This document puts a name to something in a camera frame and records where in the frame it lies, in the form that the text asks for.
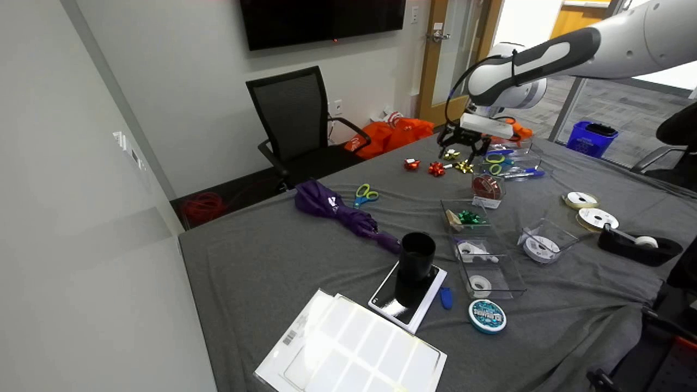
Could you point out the black mesh office chair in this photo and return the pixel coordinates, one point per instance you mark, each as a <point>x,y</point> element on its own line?
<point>294,115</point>

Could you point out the small red bow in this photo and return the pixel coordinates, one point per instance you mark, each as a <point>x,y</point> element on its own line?
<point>411,163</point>

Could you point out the green ribbon bow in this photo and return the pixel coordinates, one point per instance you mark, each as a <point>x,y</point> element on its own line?
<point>471,219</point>

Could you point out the blue recycling bin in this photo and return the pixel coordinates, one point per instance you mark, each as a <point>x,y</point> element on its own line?
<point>591,137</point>

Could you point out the grey table cloth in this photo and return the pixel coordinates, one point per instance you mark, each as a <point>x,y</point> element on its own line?
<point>252,271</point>

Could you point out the white label sheets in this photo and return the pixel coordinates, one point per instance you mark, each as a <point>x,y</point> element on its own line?
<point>336,344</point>

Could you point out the blue flash drive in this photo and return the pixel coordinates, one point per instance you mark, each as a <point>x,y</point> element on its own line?
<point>445,296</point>

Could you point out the wooden glass door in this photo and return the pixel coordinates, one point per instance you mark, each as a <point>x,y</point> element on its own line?
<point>458,34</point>

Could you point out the blue purple ribbon pile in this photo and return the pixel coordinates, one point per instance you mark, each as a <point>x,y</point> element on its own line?
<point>506,163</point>

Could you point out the black wall television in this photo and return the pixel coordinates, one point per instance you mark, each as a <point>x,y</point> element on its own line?
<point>288,22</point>

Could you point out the round blue white tin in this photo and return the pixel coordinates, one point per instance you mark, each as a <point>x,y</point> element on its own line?
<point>486,317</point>

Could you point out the white tape roll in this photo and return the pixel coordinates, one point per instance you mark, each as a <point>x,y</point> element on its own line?
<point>578,198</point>
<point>597,219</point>

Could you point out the red ribbon bow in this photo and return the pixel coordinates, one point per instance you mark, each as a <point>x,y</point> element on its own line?
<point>437,167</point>

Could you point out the orange plastic bags on floor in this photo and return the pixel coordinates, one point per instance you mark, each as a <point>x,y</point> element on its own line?
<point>389,135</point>

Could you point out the white tape roll far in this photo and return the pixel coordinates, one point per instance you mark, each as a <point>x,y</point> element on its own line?
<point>578,198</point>

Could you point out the person in dark clothes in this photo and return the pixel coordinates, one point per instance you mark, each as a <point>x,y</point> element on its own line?
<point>680,129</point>

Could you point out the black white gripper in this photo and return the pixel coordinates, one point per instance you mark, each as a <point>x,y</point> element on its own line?
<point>469,129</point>

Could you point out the orange ribbon pile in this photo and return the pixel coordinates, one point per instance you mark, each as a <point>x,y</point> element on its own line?
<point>518,130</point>

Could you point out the dark red bow in box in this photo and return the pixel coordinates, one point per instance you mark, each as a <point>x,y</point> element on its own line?
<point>486,191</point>

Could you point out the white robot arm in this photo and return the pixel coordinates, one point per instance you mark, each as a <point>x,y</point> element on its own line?
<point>647,37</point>

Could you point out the yellow green ribbon curls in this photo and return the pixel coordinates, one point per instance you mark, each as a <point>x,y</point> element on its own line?
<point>455,162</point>

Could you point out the blue green scissors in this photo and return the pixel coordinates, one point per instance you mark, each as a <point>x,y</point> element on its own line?
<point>365,194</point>

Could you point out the black tape dispenser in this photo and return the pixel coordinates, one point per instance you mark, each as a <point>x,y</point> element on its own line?
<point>649,256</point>

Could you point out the black cup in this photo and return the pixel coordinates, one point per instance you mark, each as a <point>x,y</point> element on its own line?
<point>414,265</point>

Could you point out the dark chair at right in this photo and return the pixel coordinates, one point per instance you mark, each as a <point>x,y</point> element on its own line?
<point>665,360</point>

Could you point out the white tape roll near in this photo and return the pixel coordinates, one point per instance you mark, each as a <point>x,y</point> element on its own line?
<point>597,219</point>

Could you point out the clear compartment case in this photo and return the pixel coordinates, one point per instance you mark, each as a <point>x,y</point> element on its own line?
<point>486,260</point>

